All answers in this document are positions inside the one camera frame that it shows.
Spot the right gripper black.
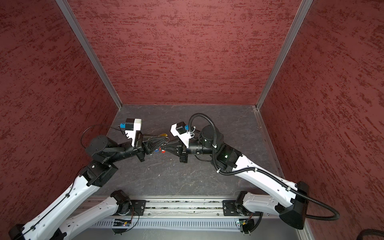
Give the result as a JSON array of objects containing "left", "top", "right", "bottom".
[{"left": 162, "top": 137, "right": 217, "bottom": 164}]

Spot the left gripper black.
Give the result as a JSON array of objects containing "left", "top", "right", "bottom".
[{"left": 108, "top": 129, "right": 167, "bottom": 162}]

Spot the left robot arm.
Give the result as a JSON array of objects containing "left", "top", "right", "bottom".
[{"left": 9, "top": 132, "right": 167, "bottom": 240}]

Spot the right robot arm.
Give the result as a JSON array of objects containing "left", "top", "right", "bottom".
[{"left": 163, "top": 122, "right": 309, "bottom": 230}]

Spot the left circuit board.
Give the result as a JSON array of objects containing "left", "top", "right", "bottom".
[{"left": 113, "top": 219, "right": 132, "bottom": 227}]

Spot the circuit board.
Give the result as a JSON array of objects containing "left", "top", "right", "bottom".
[
  {"left": 238, "top": 219, "right": 255, "bottom": 234},
  {"left": 113, "top": 219, "right": 132, "bottom": 227}
]

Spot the right circuit board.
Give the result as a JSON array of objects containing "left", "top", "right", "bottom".
[{"left": 238, "top": 219, "right": 255, "bottom": 234}]

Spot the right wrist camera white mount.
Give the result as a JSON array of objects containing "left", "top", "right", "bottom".
[{"left": 171, "top": 122, "right": 196, "bottom": 148}]

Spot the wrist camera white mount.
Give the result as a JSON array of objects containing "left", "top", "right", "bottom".
[
  {"left": 119, "top": 119, "right": 142, "bottom": 142},
  {"left": 171, "top": 122, "right": 196, "bottom": 148}
]

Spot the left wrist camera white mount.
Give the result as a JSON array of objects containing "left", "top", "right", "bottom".
[{"left": 119, "top": 119, "right": 142, "bottom": 142}]

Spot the aluminium mounting rail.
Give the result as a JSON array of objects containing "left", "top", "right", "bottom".
[{"left": 71, "top": 196, "right": 305, "bottom": 219}]

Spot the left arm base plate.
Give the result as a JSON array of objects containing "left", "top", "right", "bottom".
[{"left": 117, "top": 200, "right": 147, "bottom": 216}]

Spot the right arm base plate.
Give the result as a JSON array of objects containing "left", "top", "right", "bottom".
[{"left": 222, "top": 200, "right": 251, "bottom": 216}]

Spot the white slotted cable duct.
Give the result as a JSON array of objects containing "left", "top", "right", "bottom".
[{"left": 91, "top": 218, "right": 240, "bottom": 232}]

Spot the left aluminium corner post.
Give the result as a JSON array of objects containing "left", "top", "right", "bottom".
[{"left": 56, "top": 0, "right": 123, "bottom": 110}]

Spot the aluminium corner post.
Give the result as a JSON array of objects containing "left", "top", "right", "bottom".
[
  {"left": 256, "top": 0, "right": 313, "bottom": 111},
  {"left": 56, "top": 0, "right": 123, "bottom": 110}
]

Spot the black corrugated cable conduit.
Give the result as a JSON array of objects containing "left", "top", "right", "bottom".
[{"left": 187, "top": 112, "right": 341, "bottom": 222}]

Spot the right aluminium corner post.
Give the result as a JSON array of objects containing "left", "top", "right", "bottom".
[{"left": 256, "top": 0, "right": 313, "bottom": 111}]

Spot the black cable bottom right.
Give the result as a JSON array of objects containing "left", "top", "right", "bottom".
[{"left": 355, "top": 228, "right": 384, "bottom": 240}]

